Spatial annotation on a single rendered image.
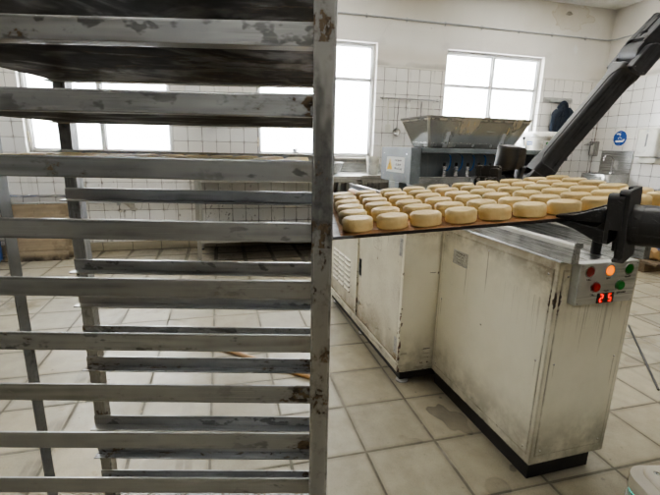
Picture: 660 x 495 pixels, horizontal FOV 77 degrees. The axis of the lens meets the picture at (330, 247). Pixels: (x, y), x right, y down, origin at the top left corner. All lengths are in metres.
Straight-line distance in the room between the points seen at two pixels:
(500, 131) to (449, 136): 0.27
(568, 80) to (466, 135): 4.71
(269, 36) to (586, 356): 1.46
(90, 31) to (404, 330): 1.77
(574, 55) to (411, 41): 2.33
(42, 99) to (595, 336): 1.63
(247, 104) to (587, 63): 6.51
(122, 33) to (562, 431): 1.73
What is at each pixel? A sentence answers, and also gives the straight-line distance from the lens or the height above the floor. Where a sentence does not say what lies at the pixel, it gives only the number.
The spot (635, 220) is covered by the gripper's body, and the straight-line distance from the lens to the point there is 0.70.
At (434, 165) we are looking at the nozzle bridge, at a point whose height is 1.10.
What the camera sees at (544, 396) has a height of 0.36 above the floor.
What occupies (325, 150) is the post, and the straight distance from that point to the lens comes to 0.58.
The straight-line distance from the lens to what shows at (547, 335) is 1.57.
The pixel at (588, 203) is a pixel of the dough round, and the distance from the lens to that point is 0.79.
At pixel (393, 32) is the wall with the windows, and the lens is 5.47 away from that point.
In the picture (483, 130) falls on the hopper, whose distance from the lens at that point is 2.14.
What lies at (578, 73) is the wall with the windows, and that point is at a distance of 6.87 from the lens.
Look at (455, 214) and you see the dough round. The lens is 0.69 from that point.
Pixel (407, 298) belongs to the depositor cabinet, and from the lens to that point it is 2.04.
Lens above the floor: 1.18
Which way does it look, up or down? 14 degrees down
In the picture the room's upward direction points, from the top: 1 degrees clockwise
